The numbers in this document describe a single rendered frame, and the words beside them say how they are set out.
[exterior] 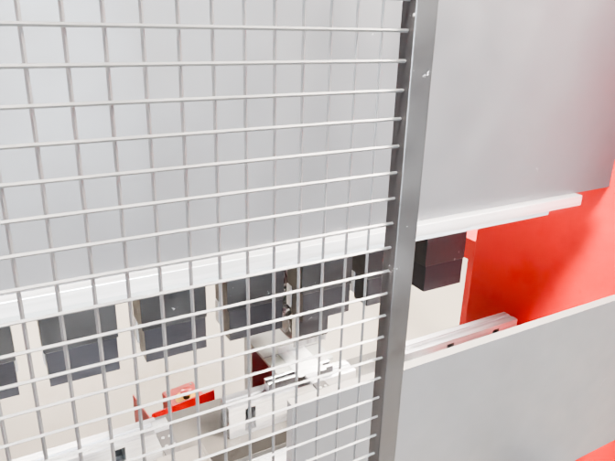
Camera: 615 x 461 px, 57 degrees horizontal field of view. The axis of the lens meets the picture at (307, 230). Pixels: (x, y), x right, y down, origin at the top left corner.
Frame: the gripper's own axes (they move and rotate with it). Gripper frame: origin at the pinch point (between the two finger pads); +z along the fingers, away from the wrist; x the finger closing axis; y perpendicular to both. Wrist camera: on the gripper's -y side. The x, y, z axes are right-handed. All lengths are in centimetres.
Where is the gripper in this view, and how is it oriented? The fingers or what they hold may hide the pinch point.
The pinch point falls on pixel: (291, 336)
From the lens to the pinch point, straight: 168.0
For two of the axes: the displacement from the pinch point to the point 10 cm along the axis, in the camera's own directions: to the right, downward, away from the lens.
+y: 3.9, -3.6, -8.5
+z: 2.9, 9.2, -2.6
